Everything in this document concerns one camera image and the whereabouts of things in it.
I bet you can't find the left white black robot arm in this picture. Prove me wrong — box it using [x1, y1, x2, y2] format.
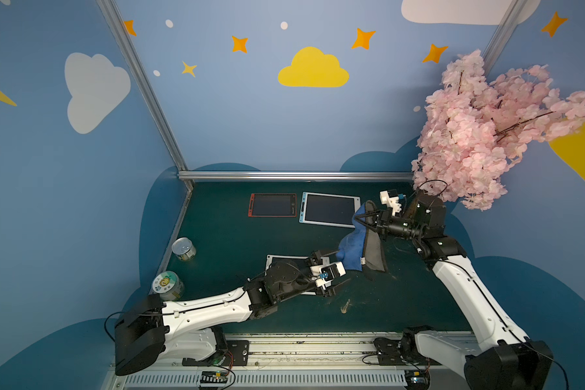
[114, 251, 346, 376]

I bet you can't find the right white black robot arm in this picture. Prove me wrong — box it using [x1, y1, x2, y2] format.
[362, 191, 555, 389]

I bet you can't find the small circuit board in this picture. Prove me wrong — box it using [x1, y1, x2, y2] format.
[198, 370, 228, 389]
[405, 370, 430, 390]

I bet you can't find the right small circuit board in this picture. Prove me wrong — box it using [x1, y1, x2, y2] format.
[405, 370, 430, 390]

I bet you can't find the white blue drawing tablet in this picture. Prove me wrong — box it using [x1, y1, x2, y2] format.
[299, 192, 361, 228]

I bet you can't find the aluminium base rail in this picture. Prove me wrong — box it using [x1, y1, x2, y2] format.
[102, 332, 466, 389]

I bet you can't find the red frame drawing tablet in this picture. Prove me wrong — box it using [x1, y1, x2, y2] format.
[248, 193, 297, 218]

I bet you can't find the blue wiping cloth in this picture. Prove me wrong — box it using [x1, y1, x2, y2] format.
[336, 201, 388, 273]

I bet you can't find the silver tin can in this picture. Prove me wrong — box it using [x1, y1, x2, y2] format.
[172, 237, 197, 262]

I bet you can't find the left small circuit board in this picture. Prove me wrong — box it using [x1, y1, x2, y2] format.
[198, 370, 228, 389]

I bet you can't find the white frame drawing tablet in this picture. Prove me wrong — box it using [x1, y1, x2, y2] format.
[266, 255, 317, 296]

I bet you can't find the pink cherry blossom tree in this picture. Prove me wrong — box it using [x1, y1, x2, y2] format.
[412, 50, 585, 211]

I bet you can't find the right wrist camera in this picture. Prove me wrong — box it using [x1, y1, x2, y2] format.
[380, 189, 406, 216]

